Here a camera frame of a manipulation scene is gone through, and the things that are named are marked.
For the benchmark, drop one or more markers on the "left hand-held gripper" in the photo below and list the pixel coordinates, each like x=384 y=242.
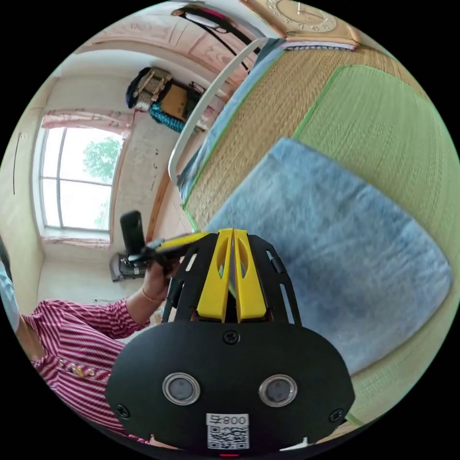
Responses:
x=158 y=257

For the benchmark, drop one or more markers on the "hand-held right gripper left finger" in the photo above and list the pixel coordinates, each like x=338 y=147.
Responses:
x=212 y=291

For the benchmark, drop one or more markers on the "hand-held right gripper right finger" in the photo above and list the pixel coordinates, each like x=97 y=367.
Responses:
x=253 y=291

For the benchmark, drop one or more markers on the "blue pants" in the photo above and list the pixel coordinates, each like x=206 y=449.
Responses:
x=334 y=244

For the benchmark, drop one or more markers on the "person's left forearm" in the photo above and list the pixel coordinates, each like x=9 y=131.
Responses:
x=142 y=307

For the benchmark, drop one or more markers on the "person's left hand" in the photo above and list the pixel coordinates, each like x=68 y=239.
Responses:
x=158 y=282

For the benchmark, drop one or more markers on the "window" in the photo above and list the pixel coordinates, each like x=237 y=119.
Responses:
x=77 y=179

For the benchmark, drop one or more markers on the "brown carton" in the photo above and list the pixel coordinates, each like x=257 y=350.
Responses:
x=175 y=101

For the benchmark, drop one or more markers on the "person's body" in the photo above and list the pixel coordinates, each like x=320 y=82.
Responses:
x=77 y=352

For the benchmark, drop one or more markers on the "pink curtain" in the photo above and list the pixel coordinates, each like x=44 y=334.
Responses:
x=88 y=118

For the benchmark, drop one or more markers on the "bed with woven mat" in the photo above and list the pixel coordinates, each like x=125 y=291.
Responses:
x=377 y=118

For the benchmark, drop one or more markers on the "wooden clock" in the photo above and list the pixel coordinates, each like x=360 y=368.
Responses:
x=305 y=16

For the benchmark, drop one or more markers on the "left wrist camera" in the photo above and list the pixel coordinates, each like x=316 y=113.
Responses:
x=132 y=230

